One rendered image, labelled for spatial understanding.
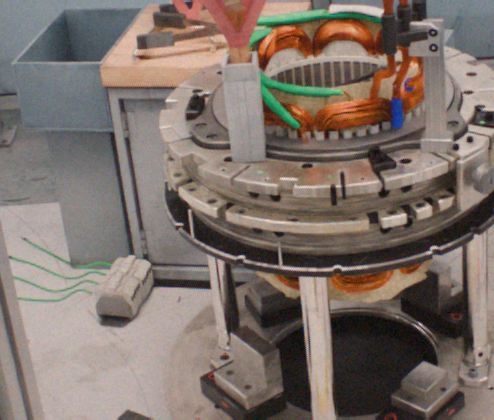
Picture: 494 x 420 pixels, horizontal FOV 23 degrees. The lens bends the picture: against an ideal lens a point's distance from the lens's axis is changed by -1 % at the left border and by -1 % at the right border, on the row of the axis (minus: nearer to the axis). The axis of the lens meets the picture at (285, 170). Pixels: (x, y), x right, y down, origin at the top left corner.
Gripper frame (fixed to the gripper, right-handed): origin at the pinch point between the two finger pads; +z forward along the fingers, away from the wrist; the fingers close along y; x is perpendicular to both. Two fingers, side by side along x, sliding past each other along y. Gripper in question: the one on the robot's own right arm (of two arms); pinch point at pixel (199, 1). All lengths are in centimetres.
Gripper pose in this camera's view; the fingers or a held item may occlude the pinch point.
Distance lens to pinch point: 143.6
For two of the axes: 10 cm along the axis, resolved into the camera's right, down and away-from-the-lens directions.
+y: -1.7, 4.9, -8.6
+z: 0.9, 8.7, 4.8
